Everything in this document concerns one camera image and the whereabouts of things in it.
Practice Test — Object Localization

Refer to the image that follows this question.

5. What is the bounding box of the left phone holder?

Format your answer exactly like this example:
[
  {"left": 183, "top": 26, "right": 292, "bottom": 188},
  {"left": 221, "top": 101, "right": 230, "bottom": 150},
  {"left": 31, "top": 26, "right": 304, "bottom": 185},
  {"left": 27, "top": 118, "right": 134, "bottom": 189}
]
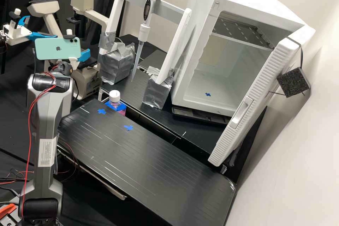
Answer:
[{"left": 9, "top": 8, "right": 22, "bottom": 32}]

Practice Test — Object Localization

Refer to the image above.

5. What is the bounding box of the small bottle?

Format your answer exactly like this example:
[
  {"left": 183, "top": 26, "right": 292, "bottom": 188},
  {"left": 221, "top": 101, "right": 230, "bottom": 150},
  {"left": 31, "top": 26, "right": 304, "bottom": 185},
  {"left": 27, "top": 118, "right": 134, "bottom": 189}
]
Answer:
[{"left": 108, "top": 90, "right": 126, "bottom": 113}]

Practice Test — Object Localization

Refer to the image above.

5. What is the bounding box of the red wire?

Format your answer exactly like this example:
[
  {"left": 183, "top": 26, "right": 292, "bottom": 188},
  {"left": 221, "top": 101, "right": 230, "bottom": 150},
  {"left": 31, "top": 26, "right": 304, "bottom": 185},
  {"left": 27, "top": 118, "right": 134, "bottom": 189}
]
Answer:
[{"left": 0, "top": 168, "right": 28, "bottom": 186}]

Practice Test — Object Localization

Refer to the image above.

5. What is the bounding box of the incubator door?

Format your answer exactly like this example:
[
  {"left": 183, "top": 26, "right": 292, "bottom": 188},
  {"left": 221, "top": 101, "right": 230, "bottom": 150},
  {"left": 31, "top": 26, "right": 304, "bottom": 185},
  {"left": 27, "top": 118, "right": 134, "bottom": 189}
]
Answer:
[{"left": 207, "top": 26, "right": 316, "bottom": 168}]

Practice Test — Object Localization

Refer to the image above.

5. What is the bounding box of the right wrist camera phone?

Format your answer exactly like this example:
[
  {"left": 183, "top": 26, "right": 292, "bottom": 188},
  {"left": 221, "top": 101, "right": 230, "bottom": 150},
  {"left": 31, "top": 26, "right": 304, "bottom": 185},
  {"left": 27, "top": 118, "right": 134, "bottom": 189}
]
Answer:
[{"left": 34, "top": 29, "right": 83, "bottom": 65}]

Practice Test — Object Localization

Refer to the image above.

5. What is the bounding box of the black platform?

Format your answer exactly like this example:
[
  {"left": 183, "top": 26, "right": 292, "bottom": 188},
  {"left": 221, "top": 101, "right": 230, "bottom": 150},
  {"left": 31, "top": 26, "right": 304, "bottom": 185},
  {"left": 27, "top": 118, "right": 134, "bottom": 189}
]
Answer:
[
  {"left": 56, "top": 98, "right": 237, "bottom": 226},
  {"left": 98, "top": 72, "right": 229, "bottom": 159}
]

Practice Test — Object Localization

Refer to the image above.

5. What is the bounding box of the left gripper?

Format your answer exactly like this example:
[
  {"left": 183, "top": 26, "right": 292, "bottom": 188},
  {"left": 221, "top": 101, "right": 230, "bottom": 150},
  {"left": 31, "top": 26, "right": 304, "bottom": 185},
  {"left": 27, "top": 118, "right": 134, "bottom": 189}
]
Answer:
[{"left": 2, "top": 15, "right": 58, "bottom": 46}]

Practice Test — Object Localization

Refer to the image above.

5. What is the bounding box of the white pipette stand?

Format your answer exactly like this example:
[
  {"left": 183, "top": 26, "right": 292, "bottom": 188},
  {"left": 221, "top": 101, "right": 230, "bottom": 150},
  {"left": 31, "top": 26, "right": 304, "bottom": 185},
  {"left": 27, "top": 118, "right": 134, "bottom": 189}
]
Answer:
[{"left": 97, "top": 0, "right": 193, "bottom": 111}]

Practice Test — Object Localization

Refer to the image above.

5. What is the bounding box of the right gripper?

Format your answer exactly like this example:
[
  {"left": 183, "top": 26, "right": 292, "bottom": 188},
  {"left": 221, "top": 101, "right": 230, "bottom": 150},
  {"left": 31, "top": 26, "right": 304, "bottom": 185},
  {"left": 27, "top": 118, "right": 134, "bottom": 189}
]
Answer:
[{"left": 67, "top": 49, "right": 91, "bottom": 70}]

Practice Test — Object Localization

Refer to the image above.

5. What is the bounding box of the cream microscope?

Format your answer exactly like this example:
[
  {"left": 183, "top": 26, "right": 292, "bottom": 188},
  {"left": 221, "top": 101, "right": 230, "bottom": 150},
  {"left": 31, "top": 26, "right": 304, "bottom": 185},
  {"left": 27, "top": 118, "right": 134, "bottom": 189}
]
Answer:
[{"left": 26, "top": 0, "right": 110, "bottom": 101}]

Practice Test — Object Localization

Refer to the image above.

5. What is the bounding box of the pipette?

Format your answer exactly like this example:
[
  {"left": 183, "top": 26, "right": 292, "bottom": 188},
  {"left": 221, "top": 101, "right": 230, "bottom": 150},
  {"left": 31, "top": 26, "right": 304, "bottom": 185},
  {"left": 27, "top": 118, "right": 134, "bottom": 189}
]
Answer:
[{"left": 131, "top": 0, "right": 161, "bottom": 82}]

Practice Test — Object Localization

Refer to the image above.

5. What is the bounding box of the blue bottle holder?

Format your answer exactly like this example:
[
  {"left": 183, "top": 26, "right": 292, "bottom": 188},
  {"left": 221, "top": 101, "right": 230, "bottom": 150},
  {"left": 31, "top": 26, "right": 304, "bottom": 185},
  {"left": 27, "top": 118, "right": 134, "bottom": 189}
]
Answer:
[{"left": 103, "top": 100, "right": 127, "bottom": 117}]

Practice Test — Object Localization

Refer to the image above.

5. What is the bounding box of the white incubator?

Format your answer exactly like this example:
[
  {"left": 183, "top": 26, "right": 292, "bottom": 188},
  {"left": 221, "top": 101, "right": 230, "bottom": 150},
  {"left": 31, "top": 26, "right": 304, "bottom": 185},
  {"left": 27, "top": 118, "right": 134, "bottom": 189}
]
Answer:
[{"left": 170, "top": 0, "right": 305, "bottom": 118}]

